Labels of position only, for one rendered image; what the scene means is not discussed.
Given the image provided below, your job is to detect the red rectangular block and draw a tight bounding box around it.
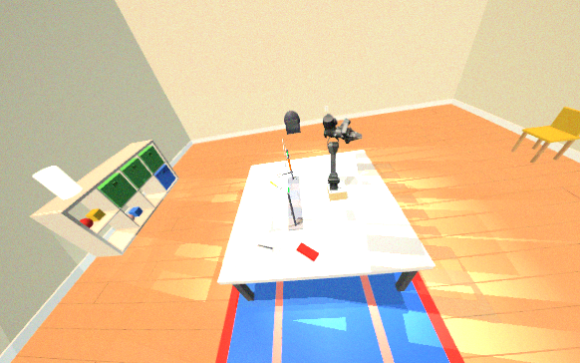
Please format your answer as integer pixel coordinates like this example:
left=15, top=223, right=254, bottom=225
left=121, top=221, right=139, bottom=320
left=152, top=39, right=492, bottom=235
left=296, top=242, right=319, bottom=261

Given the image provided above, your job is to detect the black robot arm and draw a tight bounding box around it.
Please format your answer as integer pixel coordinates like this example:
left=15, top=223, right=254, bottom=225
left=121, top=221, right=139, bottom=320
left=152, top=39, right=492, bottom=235
left=323, top=113, right=352, bottom=190

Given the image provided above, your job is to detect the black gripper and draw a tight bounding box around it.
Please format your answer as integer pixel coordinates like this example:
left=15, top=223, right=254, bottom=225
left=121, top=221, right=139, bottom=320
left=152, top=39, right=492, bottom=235
left=333, top=122, right=362, bottom=144

